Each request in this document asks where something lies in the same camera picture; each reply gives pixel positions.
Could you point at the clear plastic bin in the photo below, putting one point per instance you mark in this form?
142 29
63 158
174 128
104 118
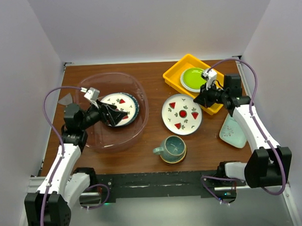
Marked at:
103 138

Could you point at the teal glazed mug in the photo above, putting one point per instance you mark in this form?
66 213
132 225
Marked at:
172 148

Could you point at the pale blue rimmed plate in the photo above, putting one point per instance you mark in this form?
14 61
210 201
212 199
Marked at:
189 89

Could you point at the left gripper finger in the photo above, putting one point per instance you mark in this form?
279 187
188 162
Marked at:
104 107
115 119

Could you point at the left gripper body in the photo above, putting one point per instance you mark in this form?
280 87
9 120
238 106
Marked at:
94 115

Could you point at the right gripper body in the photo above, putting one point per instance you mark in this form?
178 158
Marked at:
217 95

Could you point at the green rimmed lettered plate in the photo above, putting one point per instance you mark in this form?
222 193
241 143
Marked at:
136 111

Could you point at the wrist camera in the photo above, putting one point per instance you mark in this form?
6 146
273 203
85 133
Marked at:
91 94
210 75

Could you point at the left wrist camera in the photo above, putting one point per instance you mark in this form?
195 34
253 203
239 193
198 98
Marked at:
91 94

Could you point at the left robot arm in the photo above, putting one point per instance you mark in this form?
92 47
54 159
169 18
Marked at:
51 204

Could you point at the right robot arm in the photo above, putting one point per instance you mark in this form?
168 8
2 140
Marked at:
269 163

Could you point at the lime green plate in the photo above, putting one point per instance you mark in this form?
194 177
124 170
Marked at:
192 78

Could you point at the grey triangular marker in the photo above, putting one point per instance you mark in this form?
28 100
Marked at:
66 100

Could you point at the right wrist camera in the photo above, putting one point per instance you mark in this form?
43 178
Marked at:
210 75

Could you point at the aluminium frame rail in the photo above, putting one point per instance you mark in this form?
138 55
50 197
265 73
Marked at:
34 183

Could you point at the pale green rectangular dish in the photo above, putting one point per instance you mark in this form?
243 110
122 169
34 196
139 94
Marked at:
232 133

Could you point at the yellow plastic tray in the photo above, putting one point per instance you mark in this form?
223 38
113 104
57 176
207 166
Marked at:
172 78

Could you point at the watermelon pattern plate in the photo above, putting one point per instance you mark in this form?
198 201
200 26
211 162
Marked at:
124 102
181 115

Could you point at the yellow rimmed dark bowl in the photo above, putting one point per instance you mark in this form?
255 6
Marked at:
175 162

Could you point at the blue floral plate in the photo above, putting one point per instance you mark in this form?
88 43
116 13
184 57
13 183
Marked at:
138 108

